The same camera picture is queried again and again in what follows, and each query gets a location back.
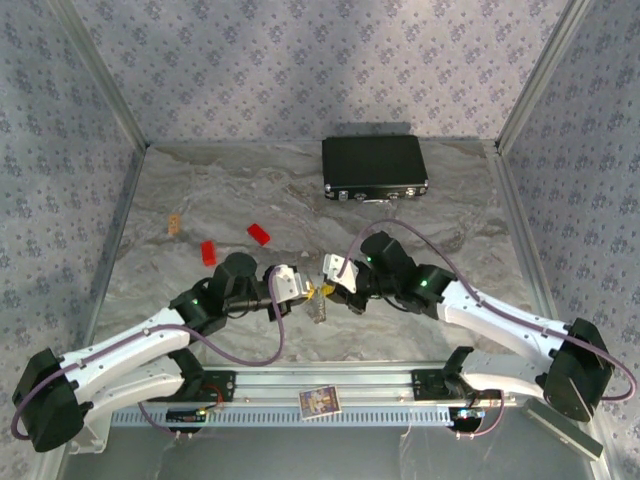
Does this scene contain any black case with metal latches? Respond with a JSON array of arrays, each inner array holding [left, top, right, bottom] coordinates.
[[321, 134, 430, 204]]

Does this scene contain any colourful picture card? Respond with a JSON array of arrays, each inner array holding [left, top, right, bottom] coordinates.
[[298, 384, 343, 415]]

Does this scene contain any left black electronics board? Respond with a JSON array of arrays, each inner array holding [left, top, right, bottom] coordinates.
[[166, 408, 207, 424]]

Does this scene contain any right electronics board with lights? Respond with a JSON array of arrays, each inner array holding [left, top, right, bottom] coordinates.
[[448, 406, 485, 434]]

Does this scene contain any grey metal bar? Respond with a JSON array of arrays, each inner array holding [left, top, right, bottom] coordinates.
[[519, 399, 604, 459]]

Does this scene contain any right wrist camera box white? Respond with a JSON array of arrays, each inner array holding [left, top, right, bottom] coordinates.
[[322, 253, 361, 294]]

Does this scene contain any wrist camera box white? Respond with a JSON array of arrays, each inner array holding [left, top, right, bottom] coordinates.
[[273, 264, 308, 304], [322, 253, 361, 294]]

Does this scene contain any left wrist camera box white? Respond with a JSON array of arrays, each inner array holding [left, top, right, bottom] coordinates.
[[273, 264, 308, 304]]

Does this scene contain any aluminium mounting rail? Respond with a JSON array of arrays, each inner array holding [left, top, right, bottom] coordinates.
[[52, 364, 601, 407]]

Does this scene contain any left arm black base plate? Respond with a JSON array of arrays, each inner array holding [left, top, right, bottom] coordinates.
[[145, 369, 237, 404]]

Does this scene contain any slotted grey cable duct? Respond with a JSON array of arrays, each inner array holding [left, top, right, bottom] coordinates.
[[109, 404, 451, 429]]

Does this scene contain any aluminium table side rail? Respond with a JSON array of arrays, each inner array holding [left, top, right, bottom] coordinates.
[[487, 142, 589, 364], [64, 144, 151, 371]]

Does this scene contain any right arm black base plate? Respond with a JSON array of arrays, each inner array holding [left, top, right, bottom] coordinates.
[[410, 368, 504, 401]]

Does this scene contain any grey plastic bracket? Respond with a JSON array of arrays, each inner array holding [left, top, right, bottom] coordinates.
[[69, 409, 114, 455]]

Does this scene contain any aluminium frame upright post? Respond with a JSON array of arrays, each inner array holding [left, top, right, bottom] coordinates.
[[49, 0, 151, 149], [494, 0, 597, 152]]

